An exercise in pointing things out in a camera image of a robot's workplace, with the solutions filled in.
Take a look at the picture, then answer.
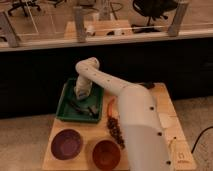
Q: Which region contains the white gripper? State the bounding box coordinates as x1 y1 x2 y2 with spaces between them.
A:
68 75 100 117

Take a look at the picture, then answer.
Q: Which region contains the grey post right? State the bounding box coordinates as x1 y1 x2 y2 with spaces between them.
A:
167 0 189 37

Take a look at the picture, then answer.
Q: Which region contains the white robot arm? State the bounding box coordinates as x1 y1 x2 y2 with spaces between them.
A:
75 57 174 171

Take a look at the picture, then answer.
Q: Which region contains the black office chair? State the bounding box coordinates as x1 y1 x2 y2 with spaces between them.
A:
7 0 41 17
131 0 178 34

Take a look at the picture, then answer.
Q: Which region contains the black office chair right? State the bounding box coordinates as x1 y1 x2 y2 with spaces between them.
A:
131 0 178 34

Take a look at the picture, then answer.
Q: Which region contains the red-brown bowl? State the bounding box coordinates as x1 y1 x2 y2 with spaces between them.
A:
92 140 121 171

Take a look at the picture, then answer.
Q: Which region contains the grey post left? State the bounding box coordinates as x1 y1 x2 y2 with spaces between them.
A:
0 11 19 47

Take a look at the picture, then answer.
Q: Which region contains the wooden board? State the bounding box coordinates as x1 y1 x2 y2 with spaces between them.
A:
42 83 197 171

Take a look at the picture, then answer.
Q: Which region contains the dark grape bunch toy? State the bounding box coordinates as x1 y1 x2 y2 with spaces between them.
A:
107 117 125 149

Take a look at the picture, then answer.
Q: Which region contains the grey post middle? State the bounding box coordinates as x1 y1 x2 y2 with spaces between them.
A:
74 6 86 43

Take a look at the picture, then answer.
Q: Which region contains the black cable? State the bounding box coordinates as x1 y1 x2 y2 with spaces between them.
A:
190 125 213 154

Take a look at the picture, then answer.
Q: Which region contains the grey post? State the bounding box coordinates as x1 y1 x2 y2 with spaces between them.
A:
0 11 19 47
74 6 86 43
167 0 189 37

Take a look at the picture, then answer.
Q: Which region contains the green plastic tray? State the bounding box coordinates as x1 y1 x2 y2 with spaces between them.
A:
56 78 104 123

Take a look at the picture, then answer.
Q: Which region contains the black office chair left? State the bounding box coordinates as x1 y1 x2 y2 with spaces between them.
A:
7 0 41 17

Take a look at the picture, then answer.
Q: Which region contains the orange carrot toy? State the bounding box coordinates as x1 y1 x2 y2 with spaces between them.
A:
107 99 115 117

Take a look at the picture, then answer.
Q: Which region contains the purple bowl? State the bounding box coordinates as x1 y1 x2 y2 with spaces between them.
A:
51 129 83 160

